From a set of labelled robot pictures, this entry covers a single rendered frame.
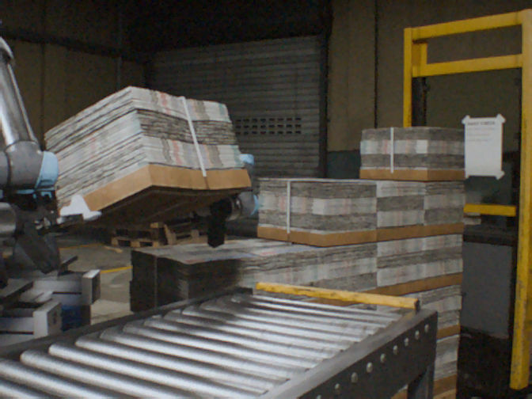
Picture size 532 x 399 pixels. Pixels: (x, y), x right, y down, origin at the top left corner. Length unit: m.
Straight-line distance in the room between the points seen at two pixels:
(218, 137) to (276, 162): 8.38
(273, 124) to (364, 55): 1.74
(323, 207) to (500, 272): 1.32
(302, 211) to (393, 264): 0.46
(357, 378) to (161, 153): 0.63
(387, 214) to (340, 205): 0.26
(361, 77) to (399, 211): 6.81
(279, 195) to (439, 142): 0.76
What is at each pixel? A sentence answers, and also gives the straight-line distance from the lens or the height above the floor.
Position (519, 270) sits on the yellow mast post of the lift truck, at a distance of 3.21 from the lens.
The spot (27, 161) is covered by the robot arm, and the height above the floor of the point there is 1.13.
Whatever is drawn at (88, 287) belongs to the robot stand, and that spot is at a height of 0.74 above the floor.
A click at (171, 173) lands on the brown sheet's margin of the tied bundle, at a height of 1.10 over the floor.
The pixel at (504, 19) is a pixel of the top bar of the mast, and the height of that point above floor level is 1.82.
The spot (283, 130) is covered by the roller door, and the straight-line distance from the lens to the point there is 9.94.
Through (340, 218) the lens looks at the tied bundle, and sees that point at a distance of 2.44.
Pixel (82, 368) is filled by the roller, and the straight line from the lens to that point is 1.11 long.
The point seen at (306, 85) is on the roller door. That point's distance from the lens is 9.79.
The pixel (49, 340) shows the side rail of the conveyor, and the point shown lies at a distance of 1.28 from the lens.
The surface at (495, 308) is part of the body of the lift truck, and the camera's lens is 3.48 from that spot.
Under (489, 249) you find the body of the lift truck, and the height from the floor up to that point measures 0.71.
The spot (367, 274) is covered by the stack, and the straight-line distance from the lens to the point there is 2.58.
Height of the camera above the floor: 1.13
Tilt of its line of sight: 3 degrees down
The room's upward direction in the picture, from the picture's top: 1 degrees clockwise
